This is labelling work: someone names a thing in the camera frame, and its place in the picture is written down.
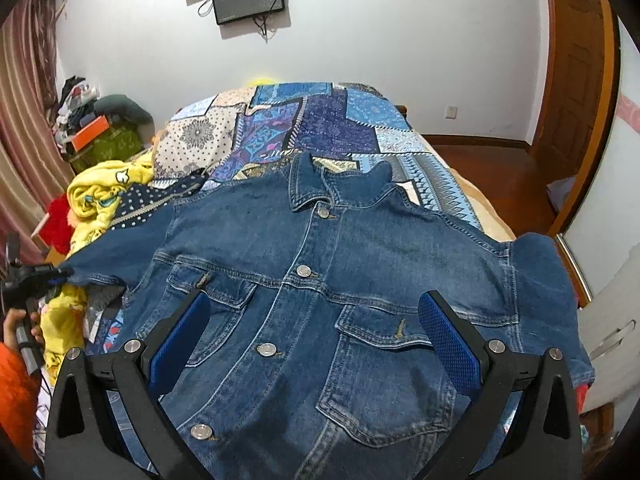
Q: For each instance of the blue patchwork bedspread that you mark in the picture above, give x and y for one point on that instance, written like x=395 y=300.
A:
x=310 y=129

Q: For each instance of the orange sleeve forearm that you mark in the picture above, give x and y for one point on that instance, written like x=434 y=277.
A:
x=18 y=403

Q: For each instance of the person's left hand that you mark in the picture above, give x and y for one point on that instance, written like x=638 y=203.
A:
x=13 y=321

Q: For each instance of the white wardrobe sliding door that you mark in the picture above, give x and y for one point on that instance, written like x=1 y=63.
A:
x=604 y=239

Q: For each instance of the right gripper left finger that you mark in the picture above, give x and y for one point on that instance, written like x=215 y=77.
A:
x=83 y=438

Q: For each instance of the orange box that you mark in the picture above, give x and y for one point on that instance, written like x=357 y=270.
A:
x=90 y=132

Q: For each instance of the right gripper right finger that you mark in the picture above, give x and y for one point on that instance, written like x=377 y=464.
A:
x=543 y=441

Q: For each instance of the brown wooden door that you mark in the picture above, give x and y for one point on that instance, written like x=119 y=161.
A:
x=580 y=95

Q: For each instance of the striped red beige curtain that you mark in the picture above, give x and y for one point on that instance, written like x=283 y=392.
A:
x=32 y=169

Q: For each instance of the blue denim jacket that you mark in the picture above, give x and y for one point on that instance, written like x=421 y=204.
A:
x=532 y=309

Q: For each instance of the red plush item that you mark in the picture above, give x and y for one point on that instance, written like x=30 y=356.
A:
x=56 y=232

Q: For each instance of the dark green cushion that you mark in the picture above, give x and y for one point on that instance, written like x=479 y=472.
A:
x=122 y=106

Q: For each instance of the yellow cartoon fleece blanket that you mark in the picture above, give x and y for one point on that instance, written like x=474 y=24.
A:
x=93 y=196

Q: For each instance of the yellow pillow behind bed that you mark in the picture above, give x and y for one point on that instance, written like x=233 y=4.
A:
x=260 y=81

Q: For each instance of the white wall socket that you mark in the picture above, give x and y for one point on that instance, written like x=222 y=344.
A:
x=451 y=112

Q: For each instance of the navy patterned cloth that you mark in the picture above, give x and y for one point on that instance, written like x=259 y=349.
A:
x=150 y=197

